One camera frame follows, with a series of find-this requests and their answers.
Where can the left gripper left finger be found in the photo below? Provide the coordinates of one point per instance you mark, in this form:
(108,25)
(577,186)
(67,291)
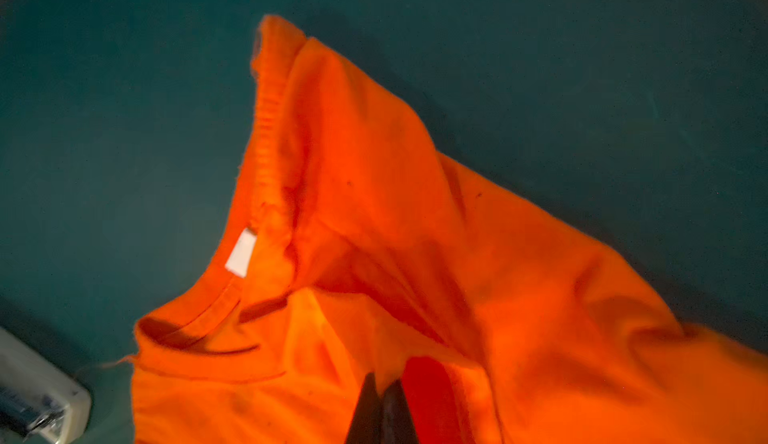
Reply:
(365,425)

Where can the orange t shirt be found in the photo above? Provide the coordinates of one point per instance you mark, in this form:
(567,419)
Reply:
(353,246)

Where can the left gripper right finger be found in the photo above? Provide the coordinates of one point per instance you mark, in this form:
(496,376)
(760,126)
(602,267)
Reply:
(397,425)

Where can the grey stapler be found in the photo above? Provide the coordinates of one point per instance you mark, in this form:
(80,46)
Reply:
(37,398)

